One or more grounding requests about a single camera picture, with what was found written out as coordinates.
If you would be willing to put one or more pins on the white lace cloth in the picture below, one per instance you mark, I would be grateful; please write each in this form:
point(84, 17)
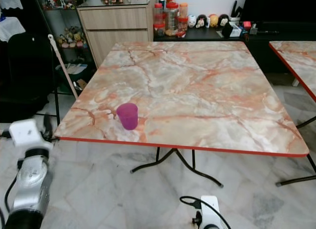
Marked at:
point(10, 26)

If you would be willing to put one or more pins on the large red-lidded clear jar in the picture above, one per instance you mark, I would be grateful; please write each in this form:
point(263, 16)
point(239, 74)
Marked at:
point(172, 19)

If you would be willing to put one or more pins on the black chair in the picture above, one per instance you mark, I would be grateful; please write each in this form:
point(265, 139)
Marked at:
point(24, 73)

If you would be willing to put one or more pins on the black flat television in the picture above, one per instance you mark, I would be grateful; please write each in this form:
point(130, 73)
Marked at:
point(279, 9)

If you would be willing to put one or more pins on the wooden drawer cabinet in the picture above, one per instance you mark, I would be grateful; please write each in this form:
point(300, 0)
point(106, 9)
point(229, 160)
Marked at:
point(116, 31)

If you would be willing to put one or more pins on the toy figurine cluster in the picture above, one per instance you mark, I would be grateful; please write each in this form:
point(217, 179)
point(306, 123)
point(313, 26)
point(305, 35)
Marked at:
point(72, 37)

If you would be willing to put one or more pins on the black folding table legs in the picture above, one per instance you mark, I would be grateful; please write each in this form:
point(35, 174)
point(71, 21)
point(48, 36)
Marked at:
point(180, 160)

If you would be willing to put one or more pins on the purple plastic cup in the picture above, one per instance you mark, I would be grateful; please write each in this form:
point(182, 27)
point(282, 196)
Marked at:
point(128, 117)

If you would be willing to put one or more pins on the slim red-lidded clear jar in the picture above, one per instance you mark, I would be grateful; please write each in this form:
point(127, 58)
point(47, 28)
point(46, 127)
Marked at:
point(159, 20)

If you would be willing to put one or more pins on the white plush figurine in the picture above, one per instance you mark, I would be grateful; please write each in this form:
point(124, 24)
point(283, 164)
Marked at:
point(192, 21)

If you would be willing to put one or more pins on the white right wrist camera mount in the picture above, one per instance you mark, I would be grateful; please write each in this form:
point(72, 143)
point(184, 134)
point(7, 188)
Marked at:
point(210, 211)

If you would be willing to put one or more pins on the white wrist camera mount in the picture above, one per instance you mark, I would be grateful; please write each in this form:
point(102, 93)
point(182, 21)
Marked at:
point(25, 132)
point(210, 211)

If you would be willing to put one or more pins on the yellow plush figurine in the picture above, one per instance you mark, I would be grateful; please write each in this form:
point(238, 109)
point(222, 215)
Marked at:
point(213, 20)

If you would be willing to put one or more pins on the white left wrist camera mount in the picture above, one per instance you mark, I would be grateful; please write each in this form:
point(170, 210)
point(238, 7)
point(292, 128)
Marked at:
point(25, 132)

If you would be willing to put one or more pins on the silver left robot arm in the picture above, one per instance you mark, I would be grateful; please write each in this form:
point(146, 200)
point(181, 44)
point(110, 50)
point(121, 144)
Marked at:
point(30, 182)

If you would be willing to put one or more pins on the orange-lidded clear jar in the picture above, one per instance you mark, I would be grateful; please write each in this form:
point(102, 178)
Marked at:
point(183, 11)

